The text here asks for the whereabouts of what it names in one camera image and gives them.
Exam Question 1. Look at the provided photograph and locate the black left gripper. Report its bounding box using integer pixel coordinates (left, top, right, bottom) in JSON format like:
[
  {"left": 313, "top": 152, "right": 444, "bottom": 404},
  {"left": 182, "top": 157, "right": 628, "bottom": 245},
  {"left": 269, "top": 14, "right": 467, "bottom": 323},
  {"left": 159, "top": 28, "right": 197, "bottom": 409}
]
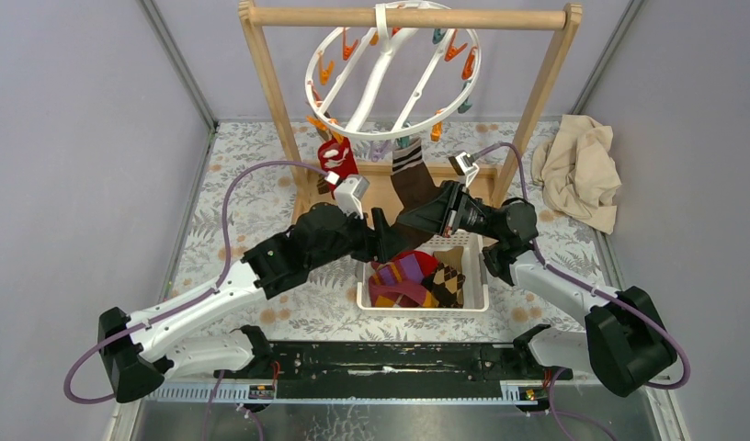
[{"left": 307, "top": 205, "right": 408, "bottom": 273}]

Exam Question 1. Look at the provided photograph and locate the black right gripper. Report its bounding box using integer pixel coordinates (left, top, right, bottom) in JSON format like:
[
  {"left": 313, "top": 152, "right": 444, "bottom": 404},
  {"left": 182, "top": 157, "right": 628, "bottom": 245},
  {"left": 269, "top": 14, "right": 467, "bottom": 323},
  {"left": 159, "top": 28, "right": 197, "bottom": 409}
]
[{"left": 396, "top": 180, "right": 504, "bottom": 242}]

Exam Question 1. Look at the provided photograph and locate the dark brown sock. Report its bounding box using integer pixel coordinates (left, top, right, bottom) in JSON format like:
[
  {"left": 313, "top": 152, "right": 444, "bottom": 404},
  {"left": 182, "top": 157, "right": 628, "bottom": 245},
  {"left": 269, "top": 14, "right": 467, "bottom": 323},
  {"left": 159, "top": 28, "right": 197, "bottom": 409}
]
[{"left": 388, "top": 136, "right": 443, "bottom": 251}]

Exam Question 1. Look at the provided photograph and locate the purple orange striped sock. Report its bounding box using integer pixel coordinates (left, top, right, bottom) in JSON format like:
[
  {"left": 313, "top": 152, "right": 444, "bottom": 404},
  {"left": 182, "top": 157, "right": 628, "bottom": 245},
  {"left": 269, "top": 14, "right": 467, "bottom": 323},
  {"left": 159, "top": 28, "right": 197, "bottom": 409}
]
[{"left": 368, "top": 252, "right": 431, "bottom": 308}]

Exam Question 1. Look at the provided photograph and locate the tan brown sock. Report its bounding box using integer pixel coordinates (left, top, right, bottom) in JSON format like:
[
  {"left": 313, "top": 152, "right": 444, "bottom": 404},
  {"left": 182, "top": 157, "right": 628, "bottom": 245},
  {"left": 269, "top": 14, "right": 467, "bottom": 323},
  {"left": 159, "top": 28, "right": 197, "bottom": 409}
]
[{"left": 433, "top": 246, "right": 464, "bottom": 273}]

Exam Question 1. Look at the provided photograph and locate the red santa bear sock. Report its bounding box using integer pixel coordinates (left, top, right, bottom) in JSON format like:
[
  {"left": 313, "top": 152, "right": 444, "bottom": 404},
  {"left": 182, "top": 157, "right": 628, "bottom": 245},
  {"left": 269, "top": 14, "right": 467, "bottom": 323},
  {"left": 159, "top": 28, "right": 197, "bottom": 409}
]
[{"left": 404, "top": 250, "right": 439, "bottom": 281}]

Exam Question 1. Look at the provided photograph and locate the small red sock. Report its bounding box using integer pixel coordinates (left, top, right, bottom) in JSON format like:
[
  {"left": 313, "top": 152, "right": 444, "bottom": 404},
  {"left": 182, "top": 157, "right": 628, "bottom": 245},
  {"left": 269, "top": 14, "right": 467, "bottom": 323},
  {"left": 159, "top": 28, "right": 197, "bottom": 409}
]
[{"left": 317, "top": 138, "right": 359, "bottom": 179}]

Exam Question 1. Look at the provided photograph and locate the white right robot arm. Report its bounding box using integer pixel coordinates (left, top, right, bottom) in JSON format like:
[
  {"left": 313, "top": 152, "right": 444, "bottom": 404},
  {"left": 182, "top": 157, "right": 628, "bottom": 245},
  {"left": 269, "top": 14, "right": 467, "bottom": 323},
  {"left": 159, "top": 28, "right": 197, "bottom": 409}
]
[{"left": 396, "top": 181, "right": 690, "bottom": 397}]

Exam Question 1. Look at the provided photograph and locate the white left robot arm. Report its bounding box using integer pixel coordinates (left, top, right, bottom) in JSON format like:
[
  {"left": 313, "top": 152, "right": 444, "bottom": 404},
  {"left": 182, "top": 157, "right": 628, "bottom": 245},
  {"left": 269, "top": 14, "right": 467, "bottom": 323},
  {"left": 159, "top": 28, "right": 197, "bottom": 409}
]
[{"left": 97, "top": 203, "right": 408, "bottom": 403}]

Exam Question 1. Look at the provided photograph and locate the wooden hanger stand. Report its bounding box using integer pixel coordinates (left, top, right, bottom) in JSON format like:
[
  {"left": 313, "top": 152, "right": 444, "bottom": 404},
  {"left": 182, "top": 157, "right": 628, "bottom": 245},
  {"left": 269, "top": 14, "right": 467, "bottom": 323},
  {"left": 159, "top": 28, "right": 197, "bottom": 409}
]
[{"left": 238, "top": 1, "right": 585, "bottom": 248}]

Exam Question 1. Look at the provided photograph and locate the white round clip hanger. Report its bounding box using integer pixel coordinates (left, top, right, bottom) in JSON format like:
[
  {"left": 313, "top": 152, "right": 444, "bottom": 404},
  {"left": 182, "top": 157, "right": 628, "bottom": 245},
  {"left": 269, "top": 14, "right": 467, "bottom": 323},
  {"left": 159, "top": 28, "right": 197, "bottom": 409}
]
[{"left": 303, "top": 22, "right": 483, "bottom": 141}]

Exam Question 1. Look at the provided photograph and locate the teal clothes peg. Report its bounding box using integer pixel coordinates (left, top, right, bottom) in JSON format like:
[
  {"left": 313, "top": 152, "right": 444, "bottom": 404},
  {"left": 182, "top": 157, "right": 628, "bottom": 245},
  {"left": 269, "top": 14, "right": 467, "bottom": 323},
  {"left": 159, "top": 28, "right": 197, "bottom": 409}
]
[{"left": 394, "top": 137, "right": 410, "bottom": 151}]

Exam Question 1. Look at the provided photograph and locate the brown beige striped sock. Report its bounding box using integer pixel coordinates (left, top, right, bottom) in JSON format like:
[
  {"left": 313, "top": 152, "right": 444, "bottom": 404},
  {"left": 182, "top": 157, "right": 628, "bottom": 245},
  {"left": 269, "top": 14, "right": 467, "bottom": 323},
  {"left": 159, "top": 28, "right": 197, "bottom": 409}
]
[{"left": 316, "top": 127, "right": 336, "bottom": 195}]

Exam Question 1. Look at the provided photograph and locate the white plastic basket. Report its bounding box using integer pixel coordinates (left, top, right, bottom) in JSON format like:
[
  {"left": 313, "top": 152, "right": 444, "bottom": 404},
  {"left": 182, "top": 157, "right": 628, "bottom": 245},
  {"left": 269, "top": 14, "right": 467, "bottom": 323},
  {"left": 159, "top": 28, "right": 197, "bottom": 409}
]
[{"left": 357, "top": 232, "right": 489, "bottom": 317}]

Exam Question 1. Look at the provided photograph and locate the orange clothes peg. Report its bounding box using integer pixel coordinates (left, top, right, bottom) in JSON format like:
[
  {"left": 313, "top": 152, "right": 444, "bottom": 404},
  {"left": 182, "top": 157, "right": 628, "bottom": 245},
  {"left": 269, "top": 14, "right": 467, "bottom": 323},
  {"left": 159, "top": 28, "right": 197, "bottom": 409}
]
[
  {"left": 316, "top": 51, "right": 335, "bottom": 85},
  {"left": 306, "top": 116, "right": 344, "bottom": 142},
  {"left": 443, "top": 29, "right": 469, "bottom": 62}
]

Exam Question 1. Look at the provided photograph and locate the beige crumpled cloth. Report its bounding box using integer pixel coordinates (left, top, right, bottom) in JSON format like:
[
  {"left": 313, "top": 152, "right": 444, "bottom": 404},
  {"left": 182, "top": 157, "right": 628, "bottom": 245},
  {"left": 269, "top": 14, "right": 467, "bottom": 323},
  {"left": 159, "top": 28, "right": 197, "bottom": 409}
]
[{"left": 531, "top": 114, "right": 621, "bottom": 234}]

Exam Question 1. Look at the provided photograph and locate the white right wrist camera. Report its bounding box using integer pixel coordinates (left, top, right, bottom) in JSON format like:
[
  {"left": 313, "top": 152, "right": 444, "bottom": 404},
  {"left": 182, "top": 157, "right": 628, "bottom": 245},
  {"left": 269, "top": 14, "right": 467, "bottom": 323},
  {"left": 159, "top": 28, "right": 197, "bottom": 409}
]
[{"left": 449, "top": 152, "right": 480, "bottom": 187}]

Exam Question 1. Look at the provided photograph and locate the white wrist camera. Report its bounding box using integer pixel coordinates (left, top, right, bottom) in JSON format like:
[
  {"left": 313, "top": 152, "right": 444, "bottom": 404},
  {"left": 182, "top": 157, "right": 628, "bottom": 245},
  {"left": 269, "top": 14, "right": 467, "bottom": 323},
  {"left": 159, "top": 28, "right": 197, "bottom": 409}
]
[
  {"left": 449, "top": 152, "right": 480, "bottom": 187},
  {"left": 324, "top": 172, "right": 369, "bottom": 219}
]

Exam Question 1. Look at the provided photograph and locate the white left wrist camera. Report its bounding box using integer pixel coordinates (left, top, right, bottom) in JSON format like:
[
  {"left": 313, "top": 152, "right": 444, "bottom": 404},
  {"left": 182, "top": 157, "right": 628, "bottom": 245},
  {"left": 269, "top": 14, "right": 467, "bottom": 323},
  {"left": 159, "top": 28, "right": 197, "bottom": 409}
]
[{"left": 324, "top": 172, "right": 369, "bottom": 219}]

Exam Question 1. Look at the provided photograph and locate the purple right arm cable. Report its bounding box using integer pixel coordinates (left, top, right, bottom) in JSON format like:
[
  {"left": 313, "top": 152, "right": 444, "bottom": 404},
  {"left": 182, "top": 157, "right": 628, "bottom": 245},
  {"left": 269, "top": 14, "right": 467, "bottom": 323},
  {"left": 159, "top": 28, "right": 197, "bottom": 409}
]
[{"left": 472, "top": 141, "right": 693, "bottom": 390}]

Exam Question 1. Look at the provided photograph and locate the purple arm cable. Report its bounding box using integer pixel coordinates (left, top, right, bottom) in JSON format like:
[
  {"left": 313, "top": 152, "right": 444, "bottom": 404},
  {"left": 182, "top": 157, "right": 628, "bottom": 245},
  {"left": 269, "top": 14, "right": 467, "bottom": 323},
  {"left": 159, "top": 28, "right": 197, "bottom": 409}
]
[
  {"left": 62, "top": 160, "right": 331, "bottom": 405},
  {"left": 472, "top": 141, "right": 693, "bottom": 390}
]

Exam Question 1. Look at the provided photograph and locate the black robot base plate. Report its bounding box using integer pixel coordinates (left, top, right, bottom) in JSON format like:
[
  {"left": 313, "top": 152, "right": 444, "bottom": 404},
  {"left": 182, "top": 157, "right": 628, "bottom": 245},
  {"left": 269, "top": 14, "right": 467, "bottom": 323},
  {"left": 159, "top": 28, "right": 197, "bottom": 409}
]
[{"left": 222, "top": 341, "right": 573, "bottom": 390}]

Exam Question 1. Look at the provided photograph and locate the grey cable duct rail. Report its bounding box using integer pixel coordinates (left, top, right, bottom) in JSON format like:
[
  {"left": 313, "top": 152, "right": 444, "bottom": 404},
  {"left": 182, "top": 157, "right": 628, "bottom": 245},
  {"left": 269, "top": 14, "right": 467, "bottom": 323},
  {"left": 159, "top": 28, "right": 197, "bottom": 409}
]
[{"left": 147, "top": 381, "right": 547, "bottom": 406}]

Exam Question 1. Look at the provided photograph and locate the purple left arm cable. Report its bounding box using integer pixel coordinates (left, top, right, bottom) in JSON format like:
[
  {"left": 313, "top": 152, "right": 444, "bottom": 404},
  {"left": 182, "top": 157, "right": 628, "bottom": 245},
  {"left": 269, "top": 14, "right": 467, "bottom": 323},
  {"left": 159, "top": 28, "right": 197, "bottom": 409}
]
[{"left": 62, "top": 160, "right": 331, "bottom": 405}]

